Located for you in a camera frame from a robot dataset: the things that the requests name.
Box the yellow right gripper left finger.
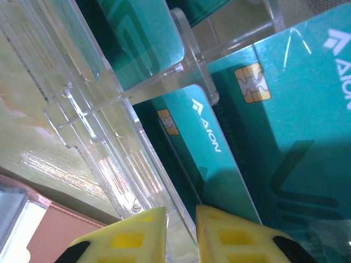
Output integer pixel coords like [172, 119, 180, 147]
[61, 207, 167, 263]

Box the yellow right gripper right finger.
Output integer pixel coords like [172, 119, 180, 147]
[195, 204, 319, 263]

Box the pink leather card holder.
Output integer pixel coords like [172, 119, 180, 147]
[0, 174, 121, 263]

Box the teal VIP chip card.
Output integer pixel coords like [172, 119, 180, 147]
[167, 0, 234, 28]
[97, 0, 185, 83]
[133, 84, 263, 224]
[207, 4, 351, 263]

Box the group of teal packets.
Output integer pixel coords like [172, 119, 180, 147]
[0, 0, 351, 263]

